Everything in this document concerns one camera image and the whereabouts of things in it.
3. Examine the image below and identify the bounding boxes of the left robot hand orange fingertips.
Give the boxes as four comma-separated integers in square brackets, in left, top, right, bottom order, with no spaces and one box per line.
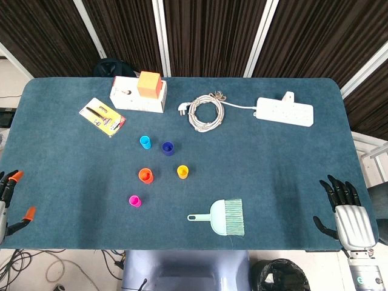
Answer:
[0,170,36,243]

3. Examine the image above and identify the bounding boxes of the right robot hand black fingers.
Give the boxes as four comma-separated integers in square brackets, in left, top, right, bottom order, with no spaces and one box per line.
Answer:
[313,175,378,251]

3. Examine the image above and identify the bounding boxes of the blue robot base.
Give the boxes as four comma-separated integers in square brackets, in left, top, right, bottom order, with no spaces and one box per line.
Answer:
[121,250,252,291]

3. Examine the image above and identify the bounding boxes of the large orange cup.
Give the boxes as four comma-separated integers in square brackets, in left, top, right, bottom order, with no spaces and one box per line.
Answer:
[138,167,155,184]

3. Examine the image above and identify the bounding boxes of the white metal rack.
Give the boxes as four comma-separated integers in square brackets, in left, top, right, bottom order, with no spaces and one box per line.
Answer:
[353,132,388,179]

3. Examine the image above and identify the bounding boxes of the black trash bin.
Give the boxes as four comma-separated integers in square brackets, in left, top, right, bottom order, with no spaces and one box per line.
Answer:
[250,258,310,291]

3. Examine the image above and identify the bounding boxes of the black box device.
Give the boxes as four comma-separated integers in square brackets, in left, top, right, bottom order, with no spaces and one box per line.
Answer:
[0,107,15,128]

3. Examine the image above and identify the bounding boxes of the teal table cloth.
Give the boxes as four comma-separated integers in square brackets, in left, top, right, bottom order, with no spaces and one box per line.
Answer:
[0,77,379,252]

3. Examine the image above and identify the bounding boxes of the white power strip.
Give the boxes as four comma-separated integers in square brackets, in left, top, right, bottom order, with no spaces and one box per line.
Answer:
[253,96,315,127]

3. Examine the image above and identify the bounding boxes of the mint green hand brush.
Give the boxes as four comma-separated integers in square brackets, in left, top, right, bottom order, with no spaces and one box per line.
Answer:
[187,198,246,237]

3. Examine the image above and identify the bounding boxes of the yellow razor blister pack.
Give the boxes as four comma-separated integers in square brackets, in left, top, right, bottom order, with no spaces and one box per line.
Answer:
[79,97,127,139]

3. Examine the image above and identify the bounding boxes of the white cardboard box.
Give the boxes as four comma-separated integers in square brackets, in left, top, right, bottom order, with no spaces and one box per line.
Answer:
[109,76,168,114]

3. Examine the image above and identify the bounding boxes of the black chair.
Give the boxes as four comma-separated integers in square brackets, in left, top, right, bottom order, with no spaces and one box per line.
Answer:
[92,58,136,78]

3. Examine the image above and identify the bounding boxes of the orange foam cube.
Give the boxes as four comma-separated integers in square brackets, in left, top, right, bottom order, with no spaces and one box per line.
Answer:
[136,71,162,100]

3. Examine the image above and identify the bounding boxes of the coiled white power cable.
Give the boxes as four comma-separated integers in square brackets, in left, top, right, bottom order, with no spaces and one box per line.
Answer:
[177,93,258,133]

